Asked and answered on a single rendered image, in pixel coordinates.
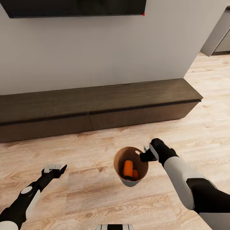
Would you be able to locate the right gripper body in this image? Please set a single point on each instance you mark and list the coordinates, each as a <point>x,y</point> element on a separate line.
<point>145,157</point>

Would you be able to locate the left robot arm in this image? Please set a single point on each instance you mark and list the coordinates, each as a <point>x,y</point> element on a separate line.
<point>13,217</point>

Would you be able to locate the trash can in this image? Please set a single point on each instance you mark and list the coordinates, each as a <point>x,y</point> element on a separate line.
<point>128,153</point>

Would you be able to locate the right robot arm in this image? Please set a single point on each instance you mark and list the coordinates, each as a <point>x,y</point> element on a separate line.
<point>195,191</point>

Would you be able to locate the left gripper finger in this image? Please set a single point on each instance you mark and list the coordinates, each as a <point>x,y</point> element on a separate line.
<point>63,169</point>

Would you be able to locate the dishwasher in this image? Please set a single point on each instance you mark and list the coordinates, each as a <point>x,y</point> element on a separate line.
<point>224,46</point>

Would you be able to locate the wall mounted tv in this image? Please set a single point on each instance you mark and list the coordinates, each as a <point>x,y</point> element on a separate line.
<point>17,9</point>

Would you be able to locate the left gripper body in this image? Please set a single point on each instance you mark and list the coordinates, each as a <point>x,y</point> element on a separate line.
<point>54,174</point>

